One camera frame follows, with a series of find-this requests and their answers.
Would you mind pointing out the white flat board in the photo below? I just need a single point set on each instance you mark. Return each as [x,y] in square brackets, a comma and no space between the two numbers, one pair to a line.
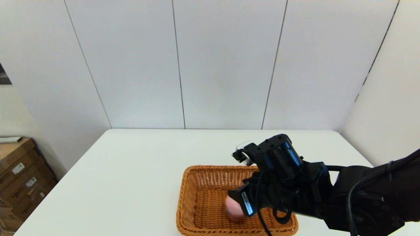
[10,140]

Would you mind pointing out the brown cardboard box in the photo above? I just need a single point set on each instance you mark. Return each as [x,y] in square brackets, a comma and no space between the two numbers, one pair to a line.
[36,178]
[13,154]
[34,201]
[8,223]

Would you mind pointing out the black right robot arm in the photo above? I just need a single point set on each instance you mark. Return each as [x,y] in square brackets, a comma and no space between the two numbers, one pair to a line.
[387,196]

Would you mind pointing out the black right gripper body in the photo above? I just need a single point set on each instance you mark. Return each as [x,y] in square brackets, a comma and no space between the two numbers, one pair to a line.
[295,190]

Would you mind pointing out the dark wall fixture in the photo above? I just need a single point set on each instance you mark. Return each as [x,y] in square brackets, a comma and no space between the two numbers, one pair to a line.
[4,77]

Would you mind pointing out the pink toy peach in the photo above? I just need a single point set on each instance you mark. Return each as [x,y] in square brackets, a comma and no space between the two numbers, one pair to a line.
[233,209]

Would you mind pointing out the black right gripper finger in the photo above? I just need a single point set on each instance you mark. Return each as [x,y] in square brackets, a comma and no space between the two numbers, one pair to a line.
[238,191]

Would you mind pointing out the orange woven wicker basket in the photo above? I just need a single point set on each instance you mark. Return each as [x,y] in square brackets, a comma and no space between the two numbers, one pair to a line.
[203,203]

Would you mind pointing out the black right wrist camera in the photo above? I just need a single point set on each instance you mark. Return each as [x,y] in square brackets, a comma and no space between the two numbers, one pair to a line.
[279,157]

